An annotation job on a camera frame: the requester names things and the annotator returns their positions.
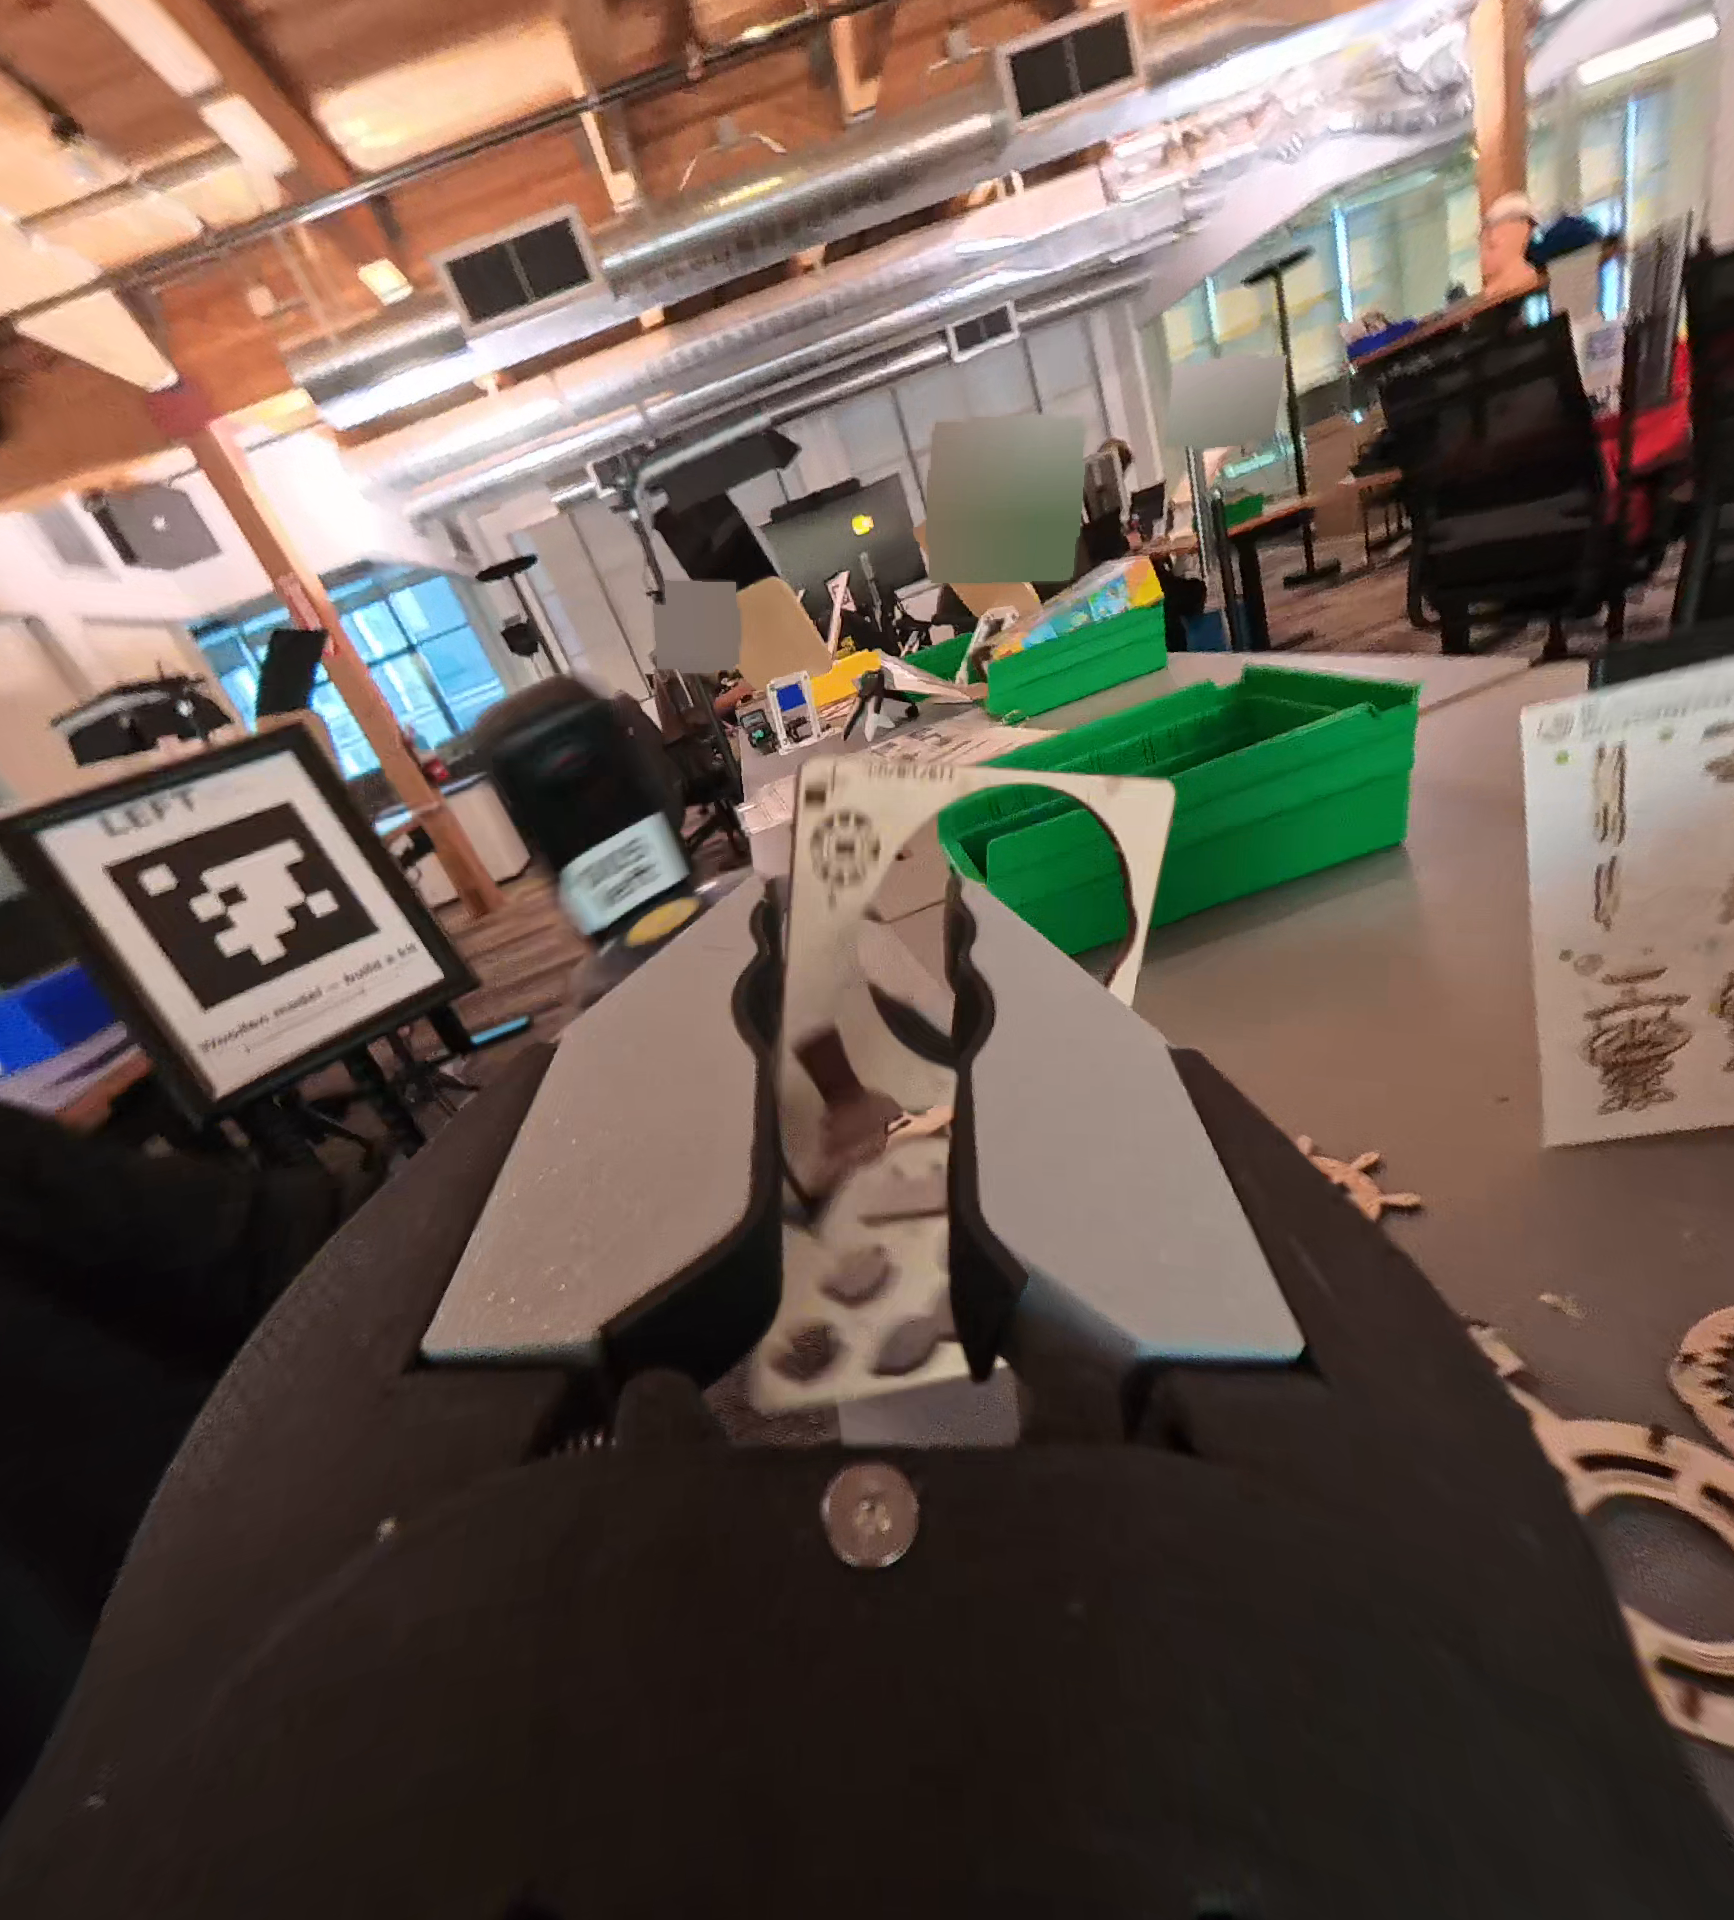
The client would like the folded paper instruction sheet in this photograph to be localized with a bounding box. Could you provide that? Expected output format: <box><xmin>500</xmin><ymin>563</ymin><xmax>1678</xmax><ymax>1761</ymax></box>
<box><xmin>1518</xmin><ymin>635</ymin><xmax>1734</xmax><ymax>1153</ymax></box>

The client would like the colourful printed box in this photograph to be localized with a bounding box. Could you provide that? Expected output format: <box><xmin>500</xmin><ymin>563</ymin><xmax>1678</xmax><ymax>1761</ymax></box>
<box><xmin>987</xmin><ymin>559</ymin><xmax>1166</xmax><ymax>663</ymax></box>

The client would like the small green bin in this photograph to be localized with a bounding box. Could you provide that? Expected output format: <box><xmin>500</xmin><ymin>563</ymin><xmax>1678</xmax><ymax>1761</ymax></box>
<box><xmin>900</xmin><ymin>601</ymin><xmax>1173</xmax><ymax>727</ymax></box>

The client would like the round slotted wooden wheel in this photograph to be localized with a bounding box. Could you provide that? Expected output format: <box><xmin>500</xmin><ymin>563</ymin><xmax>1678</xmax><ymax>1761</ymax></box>
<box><xmin>1505</xmin><ymin>1386</ymin><xmax>1734</xmax><ymax>1761</ymax></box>

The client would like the large empty green bin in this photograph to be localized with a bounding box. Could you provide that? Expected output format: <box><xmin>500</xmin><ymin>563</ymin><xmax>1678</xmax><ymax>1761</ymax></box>
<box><xmin>939</xmin><ymin>664</ymin><xmax>1422</xmax><ymax>936</ymax></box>

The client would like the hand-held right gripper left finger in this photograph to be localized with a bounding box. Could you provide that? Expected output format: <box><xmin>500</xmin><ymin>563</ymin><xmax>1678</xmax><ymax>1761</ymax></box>
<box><xmin>420</xmin><ymin>883</ymin><xmax>793</xmax><ymax>1390</ymax></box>

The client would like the wooden sheet with round hole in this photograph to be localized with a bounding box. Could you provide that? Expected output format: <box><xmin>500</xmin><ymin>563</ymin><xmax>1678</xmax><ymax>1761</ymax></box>
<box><xmin>747</xmin><ymin>755</ymin><xmax>1179</xmax><ymax>1417</ymax></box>

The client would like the silver air duct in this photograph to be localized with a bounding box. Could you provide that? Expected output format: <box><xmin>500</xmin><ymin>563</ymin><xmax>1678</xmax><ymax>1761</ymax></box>
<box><xmin>282</xmin><ymin>90</ymin><xmax>1484</xmax><ymax>438</ymax></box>

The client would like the framed black-and-white marker sign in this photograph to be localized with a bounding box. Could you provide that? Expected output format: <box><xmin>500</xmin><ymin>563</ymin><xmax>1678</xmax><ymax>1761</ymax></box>
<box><xmin>0</xmin><ymin>720</ymin><xmax>482</xmax><ymax>1131</ymax></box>

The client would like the black floor lamp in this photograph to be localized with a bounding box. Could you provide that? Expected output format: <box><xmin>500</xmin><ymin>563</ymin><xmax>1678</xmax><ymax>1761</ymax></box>
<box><xmin>1239</xmin><ymin>247</ymin><xmax>1339</xmax><ymax>589</ymax></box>

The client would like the black computer monitor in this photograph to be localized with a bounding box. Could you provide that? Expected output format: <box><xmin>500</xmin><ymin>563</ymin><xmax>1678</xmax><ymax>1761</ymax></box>
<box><xmin>759</xmin><ymin>475</ymin><xmax>933</xmax><ymax>602</ymax></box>

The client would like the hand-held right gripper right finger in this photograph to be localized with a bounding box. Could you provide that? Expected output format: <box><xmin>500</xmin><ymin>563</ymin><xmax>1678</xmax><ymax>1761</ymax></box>
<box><xmin>942</xmin><ymin>872</ymin><xmax>1309</xmax><ymax>1382</ymax></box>

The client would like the wooden ship wheel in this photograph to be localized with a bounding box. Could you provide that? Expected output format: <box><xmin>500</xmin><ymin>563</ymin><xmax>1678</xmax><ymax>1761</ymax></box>
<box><xmin>1299</xmin><ymin>1136</ymin><xmax>1428</xmax><ymax>1221</ymax></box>

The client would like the wooden support post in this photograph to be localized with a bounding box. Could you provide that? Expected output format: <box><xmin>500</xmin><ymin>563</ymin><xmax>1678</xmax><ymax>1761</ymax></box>
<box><xmin>184</xmin><ymin>424</ymin><xmax>504</xmax><ymax>921</ymax></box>

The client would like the person's left forearm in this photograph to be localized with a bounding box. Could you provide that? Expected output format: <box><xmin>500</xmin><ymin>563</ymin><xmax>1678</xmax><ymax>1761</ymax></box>
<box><xmin>0</xmin><ymin>1075</ymin><xmax>360</xmax><ymax>1518</ymax></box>

